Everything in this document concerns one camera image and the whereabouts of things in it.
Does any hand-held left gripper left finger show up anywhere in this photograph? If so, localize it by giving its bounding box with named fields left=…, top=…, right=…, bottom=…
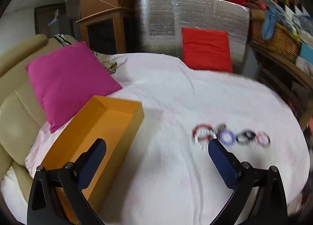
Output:
left=26, top=138, right=109, bottom=225

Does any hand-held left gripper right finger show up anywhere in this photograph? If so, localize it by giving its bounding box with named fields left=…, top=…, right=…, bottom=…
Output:
left=208, top=138, right=289, bottom=225

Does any purple bracelet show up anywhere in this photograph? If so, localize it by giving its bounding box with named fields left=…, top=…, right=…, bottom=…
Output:
left=218, top=129, right=237, bottom=146

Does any black bracelet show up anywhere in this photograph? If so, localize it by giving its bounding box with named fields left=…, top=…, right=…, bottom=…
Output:
left=235, top=130, right=256, bottom=146

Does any red and white bracelet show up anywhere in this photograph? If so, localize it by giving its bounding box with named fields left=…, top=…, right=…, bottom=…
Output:
left=192, top=124, right=217, bottom=145

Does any pink and grey bracelet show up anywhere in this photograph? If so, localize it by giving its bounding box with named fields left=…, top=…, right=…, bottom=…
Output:
left=254, top=131, right=271, bottom=148

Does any orange cardboard box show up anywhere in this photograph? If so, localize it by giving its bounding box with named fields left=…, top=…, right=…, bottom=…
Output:
left=41, top=95, right=144, bottom=225

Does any white blanket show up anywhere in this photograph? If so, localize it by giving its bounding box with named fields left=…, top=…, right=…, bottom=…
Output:
left=24, top=53, right=309, bottom=225

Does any magenta pillow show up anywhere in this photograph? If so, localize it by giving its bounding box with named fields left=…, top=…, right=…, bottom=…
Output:
left=25, top=41, right=123, bottom=133

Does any beige leather sofa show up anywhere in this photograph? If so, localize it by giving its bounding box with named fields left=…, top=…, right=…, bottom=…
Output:
left=0, top=34, right=81, bottom=217

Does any patterned beige cloth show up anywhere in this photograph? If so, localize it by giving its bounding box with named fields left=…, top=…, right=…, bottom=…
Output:
left=93, top=50, right=128, bottom=75

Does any wooden shelf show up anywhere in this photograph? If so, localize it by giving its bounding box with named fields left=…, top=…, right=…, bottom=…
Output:
left=249, top=42, right=313, bottom=128

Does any red pillow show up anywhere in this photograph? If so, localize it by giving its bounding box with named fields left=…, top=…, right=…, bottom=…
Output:
left=181, top=27, right=233, bottom=73

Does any wooden cabinet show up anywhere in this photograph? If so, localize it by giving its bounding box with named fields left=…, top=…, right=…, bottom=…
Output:
left=76, top=6, right=137, bottom=54

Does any wicker basket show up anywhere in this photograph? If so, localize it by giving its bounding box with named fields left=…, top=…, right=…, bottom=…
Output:
left=250, top=10, right=302, bottom=63

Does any teal box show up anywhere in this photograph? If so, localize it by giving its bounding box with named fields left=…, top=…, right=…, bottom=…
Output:
left=300, top=43, right=313, bottom=60

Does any blue cloth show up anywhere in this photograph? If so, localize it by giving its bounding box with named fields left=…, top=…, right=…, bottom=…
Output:
left=261, top=8, right=282, bottom=40

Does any silver foil panel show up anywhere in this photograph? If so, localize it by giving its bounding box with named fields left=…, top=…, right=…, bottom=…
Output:
left=134, top=0, right=251, bottom=74

